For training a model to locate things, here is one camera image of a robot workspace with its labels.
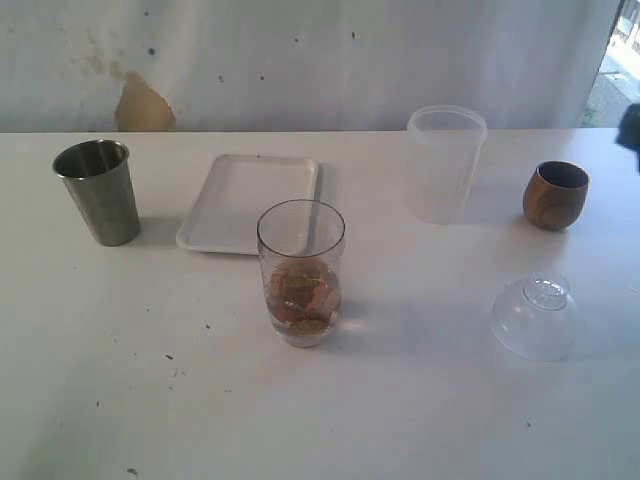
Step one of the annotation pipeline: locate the clear plastic shaker cup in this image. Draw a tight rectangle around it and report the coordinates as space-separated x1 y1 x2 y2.
256 199 346 348

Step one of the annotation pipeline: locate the brown object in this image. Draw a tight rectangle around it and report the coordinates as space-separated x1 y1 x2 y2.
266 259 341 332

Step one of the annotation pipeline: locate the clear dome shaker lid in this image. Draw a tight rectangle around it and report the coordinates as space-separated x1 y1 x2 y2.
490 271 581 362

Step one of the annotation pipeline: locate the stainless steel cup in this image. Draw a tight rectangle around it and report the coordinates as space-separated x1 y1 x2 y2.
52 139 140 247

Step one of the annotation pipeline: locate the brown wooden cup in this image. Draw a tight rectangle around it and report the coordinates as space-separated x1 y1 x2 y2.
522 161 589 231

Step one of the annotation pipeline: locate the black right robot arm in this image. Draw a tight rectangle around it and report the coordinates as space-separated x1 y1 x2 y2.
615 103 640 170

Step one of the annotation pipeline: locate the white rectangular tray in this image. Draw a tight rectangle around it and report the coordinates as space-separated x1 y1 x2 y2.
176 154 319 256

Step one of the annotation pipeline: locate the translucent plastic tub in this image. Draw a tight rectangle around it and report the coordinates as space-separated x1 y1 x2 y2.
404 105 487 225

